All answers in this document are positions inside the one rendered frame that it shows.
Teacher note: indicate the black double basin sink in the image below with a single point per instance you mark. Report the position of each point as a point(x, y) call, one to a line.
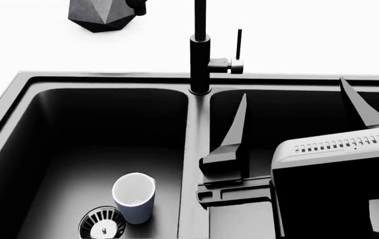
point(76, 139)

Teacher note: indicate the white vented camera housing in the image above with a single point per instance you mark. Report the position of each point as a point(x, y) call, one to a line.
point(325, 156)

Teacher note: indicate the white cup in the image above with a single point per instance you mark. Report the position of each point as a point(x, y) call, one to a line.
point(135, 199)

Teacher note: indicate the metal sink drain strainer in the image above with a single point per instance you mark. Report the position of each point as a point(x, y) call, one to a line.
point(100, 221)

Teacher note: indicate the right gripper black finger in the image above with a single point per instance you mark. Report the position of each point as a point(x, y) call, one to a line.
point(222, 159)
point(363, 109)

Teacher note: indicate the black faucet spout column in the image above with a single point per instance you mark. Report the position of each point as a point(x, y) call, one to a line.
point(199, 62)

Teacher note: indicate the black faceted pot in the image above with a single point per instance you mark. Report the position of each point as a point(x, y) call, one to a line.
point(99, 15)

